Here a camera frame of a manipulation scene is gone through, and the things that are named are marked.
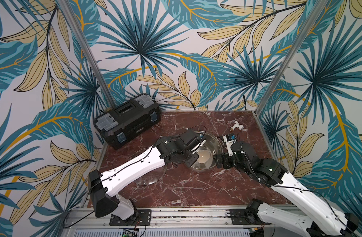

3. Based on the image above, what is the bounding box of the stainless steel pot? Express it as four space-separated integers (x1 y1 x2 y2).
183 131 223 172

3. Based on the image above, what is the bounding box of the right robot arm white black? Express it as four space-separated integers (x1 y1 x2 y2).
213 140 359 237

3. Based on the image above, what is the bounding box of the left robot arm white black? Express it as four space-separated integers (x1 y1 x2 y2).
88 129 206 220

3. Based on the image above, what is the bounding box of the white faucet tap fitting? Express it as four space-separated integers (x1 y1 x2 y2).
230 121 248 132

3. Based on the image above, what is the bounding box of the glass pot lid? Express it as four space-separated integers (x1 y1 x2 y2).
130 148 166 186

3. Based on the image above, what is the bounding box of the black plastic toolbox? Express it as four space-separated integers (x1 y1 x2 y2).
93 94 161 150

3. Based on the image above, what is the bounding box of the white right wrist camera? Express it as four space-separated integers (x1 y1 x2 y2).
223 133 237 157

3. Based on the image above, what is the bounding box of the right aluminium frame post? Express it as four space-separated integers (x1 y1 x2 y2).
254 0 329 117

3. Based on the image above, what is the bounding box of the aluminium frame post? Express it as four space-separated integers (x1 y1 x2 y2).
57 0 115 109
254 0 329 117

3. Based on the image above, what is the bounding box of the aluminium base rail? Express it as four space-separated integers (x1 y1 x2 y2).
61 205 318 237

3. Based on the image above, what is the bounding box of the left aluminium frame post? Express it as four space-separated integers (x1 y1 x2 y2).
57 0 115 109

